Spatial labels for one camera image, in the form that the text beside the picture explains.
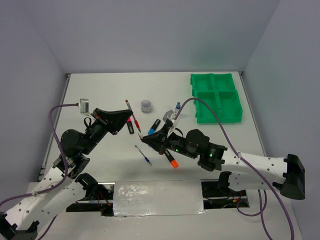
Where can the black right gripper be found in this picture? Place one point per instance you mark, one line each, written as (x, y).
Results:
(157, 140)

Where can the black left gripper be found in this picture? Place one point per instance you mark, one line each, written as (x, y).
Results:
(115, 119)

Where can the blue gel pen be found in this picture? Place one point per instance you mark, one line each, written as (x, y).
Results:
(144, 156)

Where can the red gel pen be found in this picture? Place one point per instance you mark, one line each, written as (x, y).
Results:
(134, 117)

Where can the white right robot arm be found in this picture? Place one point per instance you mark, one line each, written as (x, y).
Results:
(237, 170)

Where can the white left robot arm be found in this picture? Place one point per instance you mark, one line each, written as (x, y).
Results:
(65, 182)

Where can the blue highlighter marker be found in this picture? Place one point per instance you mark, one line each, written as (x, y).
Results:
(154, 127)

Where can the pink highlighter marker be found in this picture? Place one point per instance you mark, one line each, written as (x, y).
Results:
(130, 127)

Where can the orange highlighter marker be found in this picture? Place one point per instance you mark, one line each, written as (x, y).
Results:
(171, 159)

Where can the clear paper clip jar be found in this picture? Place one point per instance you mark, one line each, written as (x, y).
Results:
(146, 106)

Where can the small clear spray bottle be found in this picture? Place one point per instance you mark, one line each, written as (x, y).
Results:
(177, 107)

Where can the silver foil sheet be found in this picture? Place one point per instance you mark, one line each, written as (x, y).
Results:
(158, 198)

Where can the green four-compartment bin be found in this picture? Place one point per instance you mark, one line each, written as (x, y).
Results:
(218, 91)

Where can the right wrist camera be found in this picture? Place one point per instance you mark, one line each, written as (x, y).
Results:
(170, 115)

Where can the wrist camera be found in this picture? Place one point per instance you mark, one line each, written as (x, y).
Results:
(83, 106)
(170, 115)

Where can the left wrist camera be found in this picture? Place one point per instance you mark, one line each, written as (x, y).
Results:
(83, 106)

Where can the aluminium table edge rail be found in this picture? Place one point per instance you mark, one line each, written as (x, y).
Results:
(51, 140)

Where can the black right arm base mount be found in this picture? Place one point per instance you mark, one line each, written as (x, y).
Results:
(214, 199)

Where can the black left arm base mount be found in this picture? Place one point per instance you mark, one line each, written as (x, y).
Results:
(101, 201)

